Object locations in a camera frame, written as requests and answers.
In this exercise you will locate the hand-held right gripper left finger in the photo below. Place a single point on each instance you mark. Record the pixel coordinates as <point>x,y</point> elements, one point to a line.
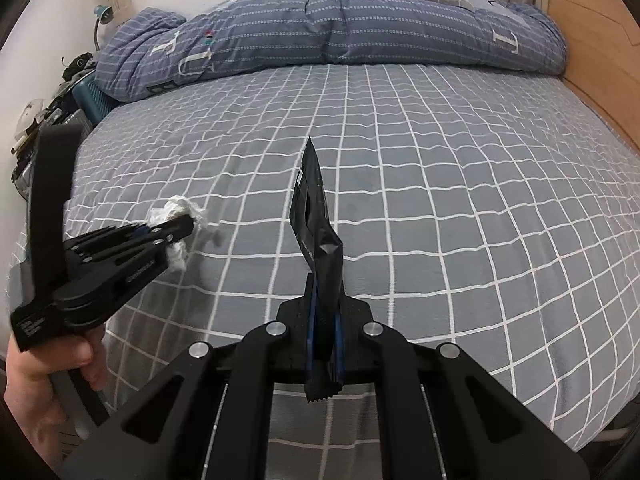
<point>310,330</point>

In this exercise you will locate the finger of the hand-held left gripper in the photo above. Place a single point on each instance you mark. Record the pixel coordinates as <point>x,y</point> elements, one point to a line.
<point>105,240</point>
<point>170,232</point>

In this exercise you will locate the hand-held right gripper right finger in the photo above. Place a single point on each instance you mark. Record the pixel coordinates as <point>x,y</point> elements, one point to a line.
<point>341,345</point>

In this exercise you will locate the white tissue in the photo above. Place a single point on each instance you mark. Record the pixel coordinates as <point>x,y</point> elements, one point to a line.
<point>175,207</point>

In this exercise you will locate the black foil wrapper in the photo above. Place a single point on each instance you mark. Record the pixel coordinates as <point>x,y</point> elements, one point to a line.
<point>312,220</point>

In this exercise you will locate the person's left hand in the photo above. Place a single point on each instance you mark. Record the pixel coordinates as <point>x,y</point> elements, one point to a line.
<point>30,390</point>

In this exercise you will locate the teal plastic crate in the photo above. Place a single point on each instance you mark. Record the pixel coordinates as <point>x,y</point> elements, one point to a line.
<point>92,102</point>

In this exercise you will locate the white round appliance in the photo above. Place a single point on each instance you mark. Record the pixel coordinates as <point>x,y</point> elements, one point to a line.
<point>31,117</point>

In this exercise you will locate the dark clutter pile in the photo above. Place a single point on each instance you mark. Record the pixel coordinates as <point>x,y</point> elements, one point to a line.
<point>77,66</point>

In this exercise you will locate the grey checked bed sheet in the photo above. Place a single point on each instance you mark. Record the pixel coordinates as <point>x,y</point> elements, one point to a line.
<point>450,185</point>

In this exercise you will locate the blue desk lamp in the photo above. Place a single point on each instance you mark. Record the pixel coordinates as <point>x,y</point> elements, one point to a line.
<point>103,14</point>

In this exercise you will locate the blue striped quilt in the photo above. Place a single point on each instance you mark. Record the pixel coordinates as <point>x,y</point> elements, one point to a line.
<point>325,30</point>

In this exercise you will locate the wooden headboard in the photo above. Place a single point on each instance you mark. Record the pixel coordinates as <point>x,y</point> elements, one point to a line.
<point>595,35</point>

